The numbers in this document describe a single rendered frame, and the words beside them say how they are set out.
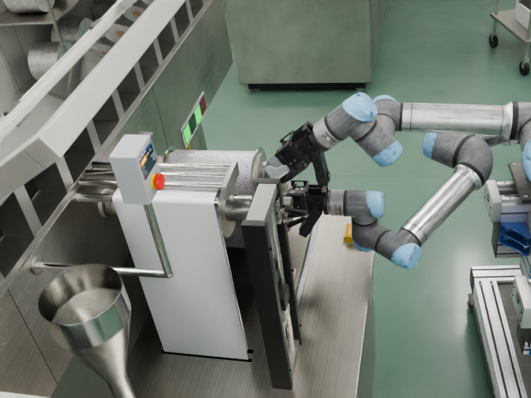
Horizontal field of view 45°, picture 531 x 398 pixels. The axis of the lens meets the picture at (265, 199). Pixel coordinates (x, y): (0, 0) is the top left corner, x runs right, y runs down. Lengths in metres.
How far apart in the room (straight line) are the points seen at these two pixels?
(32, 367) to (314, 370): 0.69
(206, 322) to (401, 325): 1.47
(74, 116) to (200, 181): 0.77
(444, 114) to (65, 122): 1.16
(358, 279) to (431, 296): 1.23
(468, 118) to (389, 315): 1.51
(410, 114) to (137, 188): 0.83
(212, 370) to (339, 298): 0.41
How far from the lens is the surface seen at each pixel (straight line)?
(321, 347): 1.75
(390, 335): 2.95
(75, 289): 1.20
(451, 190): 1.90
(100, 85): 0.76
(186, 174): 1.45
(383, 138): 1.59
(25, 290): 1.39
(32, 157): 0.69
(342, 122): 1.56
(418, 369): 2.84
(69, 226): 1.50
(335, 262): 1.97
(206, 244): 1.47
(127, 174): 1.09
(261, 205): 1.34
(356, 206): 1.81
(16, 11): 5.01
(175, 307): 1.67
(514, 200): 2.44
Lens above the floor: 2.26
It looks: 37 degrees down
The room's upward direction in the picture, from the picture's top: 9 degrees counter-clockwise
